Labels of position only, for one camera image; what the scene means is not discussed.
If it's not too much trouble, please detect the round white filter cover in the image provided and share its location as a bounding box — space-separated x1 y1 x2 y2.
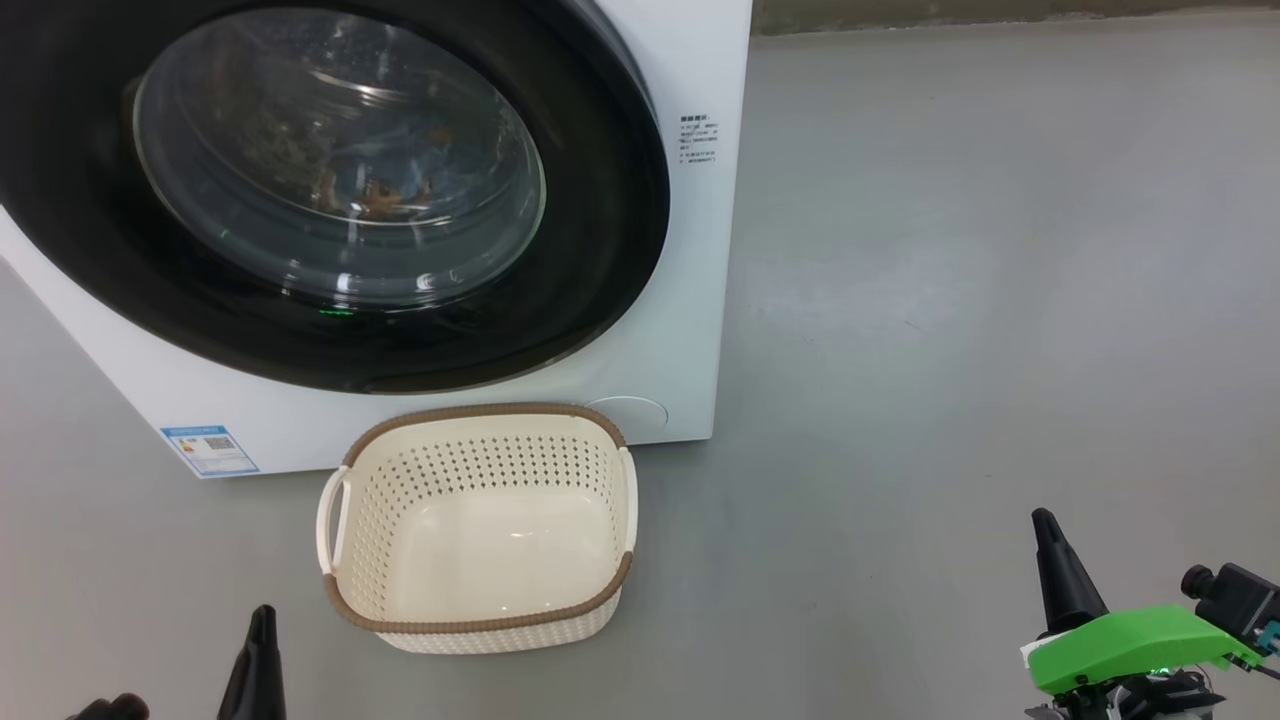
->
585 396 669 436

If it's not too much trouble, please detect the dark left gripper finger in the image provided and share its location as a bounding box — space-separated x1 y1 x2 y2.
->
218 605 287 720

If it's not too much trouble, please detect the black round glass washer door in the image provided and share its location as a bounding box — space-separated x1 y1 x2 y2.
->
0 0 671 394

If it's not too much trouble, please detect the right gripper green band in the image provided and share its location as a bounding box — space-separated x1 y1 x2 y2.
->
1022 508 1263 720

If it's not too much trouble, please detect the blue cartoon-print garment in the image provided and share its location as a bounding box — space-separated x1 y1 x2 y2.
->
300 120 471 221

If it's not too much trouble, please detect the white front-load washing machine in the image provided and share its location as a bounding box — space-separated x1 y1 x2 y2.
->
0 0 753 479

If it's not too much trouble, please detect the blue energy label sticker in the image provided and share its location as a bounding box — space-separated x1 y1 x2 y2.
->
160 427 259 477

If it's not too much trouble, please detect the cream perforated laundry basket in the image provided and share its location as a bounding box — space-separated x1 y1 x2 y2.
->
316 403 638 656

